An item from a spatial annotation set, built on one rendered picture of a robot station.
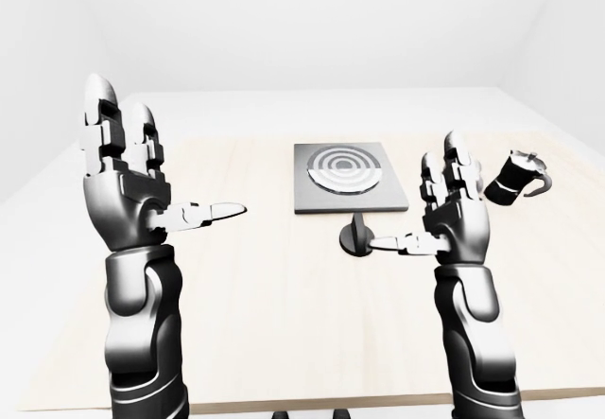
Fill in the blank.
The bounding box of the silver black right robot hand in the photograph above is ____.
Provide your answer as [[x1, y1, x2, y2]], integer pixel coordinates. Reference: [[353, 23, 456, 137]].
[[368, 130, 492, 266]]

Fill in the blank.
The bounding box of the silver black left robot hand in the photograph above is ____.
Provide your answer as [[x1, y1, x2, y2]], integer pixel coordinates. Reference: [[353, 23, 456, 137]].
[[78, 73, 249, 253]]

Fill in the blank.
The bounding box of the round black stove knob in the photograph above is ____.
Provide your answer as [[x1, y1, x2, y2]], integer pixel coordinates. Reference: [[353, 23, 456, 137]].
[[338, 211, 375, 256]]

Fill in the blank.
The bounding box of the flat dark stove plate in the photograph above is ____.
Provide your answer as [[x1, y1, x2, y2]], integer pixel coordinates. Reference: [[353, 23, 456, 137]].
[[293, 142, 409, 216]]

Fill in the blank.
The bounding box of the black moka pot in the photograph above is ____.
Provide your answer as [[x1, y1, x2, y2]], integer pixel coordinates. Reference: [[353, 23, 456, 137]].
[[483, 149, 554, 207]]

